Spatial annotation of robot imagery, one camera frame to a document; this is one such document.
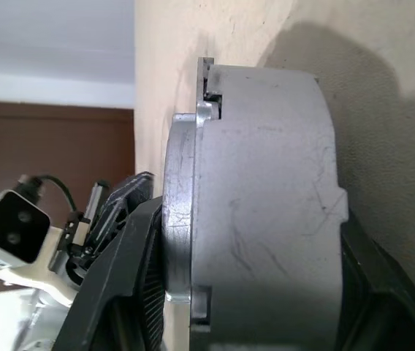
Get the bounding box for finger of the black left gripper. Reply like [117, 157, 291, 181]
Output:
[85, 204, 134, 255]
[103, 171, 154, 211]

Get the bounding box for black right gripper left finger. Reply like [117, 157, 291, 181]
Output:
[53, 195, 172, 351]

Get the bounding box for brown wooden door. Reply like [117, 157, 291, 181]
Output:
[0, 99, 136, 284]

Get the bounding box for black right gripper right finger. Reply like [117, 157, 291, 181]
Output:
[334, 207, 415, 351]

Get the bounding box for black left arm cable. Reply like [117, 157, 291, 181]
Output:
[18, 173, 79, 215]

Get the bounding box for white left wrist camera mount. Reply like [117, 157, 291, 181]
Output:
[0, 188, 84, 310]

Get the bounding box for grey motor housing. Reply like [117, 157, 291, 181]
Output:
[191, 64, 349, 351]

